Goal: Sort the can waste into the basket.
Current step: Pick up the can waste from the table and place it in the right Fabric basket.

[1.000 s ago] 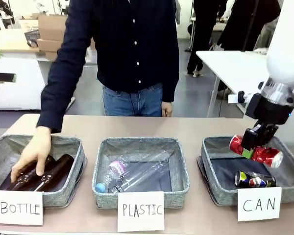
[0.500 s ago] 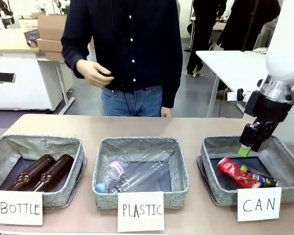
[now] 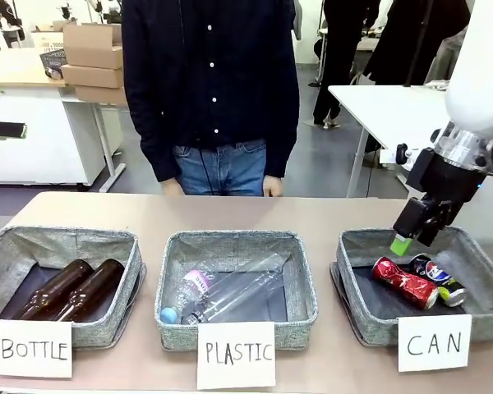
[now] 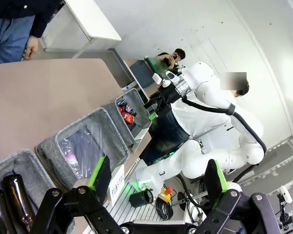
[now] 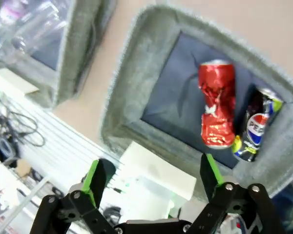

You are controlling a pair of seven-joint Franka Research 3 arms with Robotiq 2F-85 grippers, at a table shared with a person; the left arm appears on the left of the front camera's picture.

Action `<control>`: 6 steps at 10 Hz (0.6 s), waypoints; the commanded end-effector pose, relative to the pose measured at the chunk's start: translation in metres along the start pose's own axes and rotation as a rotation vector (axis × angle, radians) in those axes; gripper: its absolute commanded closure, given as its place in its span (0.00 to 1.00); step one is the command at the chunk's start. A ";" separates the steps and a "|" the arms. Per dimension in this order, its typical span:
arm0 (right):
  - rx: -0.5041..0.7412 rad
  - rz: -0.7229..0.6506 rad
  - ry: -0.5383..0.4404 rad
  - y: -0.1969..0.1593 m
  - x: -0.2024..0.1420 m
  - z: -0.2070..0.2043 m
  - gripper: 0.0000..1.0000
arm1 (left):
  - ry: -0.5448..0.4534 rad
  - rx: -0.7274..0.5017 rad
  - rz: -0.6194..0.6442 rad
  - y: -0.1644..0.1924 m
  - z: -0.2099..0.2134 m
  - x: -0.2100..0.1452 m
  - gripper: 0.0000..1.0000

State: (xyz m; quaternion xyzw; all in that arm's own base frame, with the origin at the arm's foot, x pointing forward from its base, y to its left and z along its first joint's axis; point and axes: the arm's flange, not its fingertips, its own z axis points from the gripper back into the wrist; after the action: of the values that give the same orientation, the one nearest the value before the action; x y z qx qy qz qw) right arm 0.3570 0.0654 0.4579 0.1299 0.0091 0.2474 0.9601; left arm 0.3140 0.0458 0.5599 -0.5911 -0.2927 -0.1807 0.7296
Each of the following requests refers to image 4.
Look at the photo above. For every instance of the red drink can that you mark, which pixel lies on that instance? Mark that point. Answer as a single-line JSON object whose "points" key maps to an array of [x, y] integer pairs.
{"points": [[129, 118]]}

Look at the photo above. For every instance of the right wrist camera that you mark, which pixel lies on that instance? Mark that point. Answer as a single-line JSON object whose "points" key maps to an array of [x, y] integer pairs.
{"points": [[158, 79]]}

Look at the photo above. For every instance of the white table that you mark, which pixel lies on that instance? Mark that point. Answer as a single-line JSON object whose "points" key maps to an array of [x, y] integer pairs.
{"points": [[88, 22]]}

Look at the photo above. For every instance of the brown glass bottle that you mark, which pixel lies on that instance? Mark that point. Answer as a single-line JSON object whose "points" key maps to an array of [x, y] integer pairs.
{"points": [[17, 195], [0, 212]]}

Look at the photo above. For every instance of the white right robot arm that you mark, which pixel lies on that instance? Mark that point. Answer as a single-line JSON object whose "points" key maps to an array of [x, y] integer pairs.
{"points": [[200, 158]]}

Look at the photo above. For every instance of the paper label PLASTIC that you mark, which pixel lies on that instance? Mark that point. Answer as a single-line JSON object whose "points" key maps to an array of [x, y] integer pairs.
{"points": [[117, 185]]}

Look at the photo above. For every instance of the person holding phone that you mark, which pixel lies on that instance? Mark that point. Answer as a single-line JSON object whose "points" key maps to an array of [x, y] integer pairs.
{"points": [[178, 53]]}

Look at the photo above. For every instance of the person's left hand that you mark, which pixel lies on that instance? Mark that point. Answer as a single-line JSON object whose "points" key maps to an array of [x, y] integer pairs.
{"points": [[31, 47]]}

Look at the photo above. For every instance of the aluminium profile robot stand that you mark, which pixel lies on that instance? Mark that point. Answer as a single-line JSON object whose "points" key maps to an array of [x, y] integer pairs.
{"points": [[136, 214]]}

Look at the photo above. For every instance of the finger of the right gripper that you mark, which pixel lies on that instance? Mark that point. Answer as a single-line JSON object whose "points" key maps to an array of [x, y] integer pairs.
{"points": [[153, 116], [149, 104]]}

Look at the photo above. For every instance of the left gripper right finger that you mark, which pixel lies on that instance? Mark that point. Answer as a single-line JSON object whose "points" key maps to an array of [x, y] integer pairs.
{"points": [[216, 182]]}

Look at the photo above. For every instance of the person in white shirt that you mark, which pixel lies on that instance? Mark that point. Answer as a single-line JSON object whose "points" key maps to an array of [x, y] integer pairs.
{"points": [[197, 119]]}

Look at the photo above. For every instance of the yellow emergency stop button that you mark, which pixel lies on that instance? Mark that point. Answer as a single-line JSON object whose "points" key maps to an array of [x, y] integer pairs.
{"points": [[166, 195]]}

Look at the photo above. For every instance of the white camera on stand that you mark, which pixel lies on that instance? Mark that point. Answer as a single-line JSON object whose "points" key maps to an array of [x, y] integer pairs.
{"points": [[285, 193]]}

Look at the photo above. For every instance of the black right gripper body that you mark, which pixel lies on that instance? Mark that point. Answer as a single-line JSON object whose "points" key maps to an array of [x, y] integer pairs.
{"points": [[171, 93]]}

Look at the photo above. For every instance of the green roll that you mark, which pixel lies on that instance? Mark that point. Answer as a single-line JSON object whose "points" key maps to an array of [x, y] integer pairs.
{"points": [[150, 63]]}

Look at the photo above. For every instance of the grey fabric plastic basket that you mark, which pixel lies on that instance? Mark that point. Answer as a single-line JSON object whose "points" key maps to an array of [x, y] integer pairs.
{"points": [[107, 126]]}

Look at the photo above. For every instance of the clear plastic packaging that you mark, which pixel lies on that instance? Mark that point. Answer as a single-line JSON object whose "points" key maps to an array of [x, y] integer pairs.
{"points": [[92, 143]]}

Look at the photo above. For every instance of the person's left forearm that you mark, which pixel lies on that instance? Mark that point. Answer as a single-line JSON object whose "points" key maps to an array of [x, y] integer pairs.
{"points": [[46, 19]]}

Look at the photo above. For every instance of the person in dark shirt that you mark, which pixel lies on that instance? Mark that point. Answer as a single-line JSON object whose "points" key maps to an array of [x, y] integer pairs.
{"points": [[5, 36]]}

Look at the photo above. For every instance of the crumpled red can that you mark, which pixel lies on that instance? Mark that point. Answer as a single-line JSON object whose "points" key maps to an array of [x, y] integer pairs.
{"points": [[121, 111]]}

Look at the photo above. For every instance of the can with blue logo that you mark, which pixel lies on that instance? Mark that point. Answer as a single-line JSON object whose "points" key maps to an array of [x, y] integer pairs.
{"points": [[129, 109]]}

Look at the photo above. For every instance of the grey fabric can basket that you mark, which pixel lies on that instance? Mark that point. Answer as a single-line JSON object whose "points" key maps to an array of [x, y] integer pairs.
{"points": [[112, 109]]}

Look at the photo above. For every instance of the black cup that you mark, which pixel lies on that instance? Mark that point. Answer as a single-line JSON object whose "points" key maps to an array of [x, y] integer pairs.
{"points": [[139, 200]]}

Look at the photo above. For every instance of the grey storage box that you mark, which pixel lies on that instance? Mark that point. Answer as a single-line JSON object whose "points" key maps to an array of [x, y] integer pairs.
{"points": [[139, 73]]}

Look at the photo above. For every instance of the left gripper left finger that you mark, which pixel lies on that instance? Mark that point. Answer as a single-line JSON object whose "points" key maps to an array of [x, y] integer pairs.
{"points": [[102, 175]]}

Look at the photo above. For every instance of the grey fabric bottle basket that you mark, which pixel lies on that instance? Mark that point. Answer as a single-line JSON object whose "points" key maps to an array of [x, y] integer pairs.
{"points": [[27, 165]]}

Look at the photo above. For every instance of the clear plastic bottle pink label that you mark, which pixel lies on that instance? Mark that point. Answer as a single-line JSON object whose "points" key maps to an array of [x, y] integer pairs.
{"points": [[70, 159]]}

